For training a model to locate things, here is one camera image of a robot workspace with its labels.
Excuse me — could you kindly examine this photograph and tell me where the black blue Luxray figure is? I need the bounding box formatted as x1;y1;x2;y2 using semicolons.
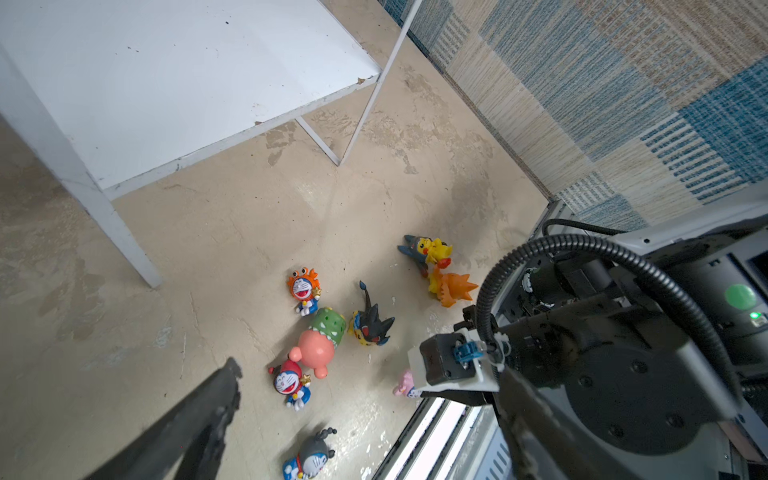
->
348;281;395;346

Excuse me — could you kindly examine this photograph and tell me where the orange yellow Pokemon figure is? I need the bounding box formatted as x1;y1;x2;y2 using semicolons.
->
397;234;478;308

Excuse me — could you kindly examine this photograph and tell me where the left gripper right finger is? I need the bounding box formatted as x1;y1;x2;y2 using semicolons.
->
494;369;624;479

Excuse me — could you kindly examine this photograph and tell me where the red hat Doraemon figure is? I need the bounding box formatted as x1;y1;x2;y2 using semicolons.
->
268;359;311;411

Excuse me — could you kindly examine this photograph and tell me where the orange crab hood Doraemon figure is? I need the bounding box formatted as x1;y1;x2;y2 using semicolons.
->
286;267;322;317

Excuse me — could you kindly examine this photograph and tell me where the pink hood Doraemon figure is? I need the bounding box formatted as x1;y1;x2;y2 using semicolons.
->
393;369;421;399

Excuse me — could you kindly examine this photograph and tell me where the grey hood Doraemon figure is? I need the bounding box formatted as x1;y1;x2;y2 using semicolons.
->
282;427;338;480

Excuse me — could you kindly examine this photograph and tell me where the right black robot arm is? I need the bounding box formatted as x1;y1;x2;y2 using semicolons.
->
463;192;767;479

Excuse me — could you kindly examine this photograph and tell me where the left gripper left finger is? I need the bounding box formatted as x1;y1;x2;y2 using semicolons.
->
86;357;242;479

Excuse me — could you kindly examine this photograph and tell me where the pink green cactus figure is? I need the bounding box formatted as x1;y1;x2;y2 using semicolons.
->
288;308;347;379

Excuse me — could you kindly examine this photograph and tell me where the white two-tier shelf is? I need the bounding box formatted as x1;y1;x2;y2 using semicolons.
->
1;1;389;287

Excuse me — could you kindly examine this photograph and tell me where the aluminium mounting rail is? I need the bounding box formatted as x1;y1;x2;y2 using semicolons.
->
373;398;514;480

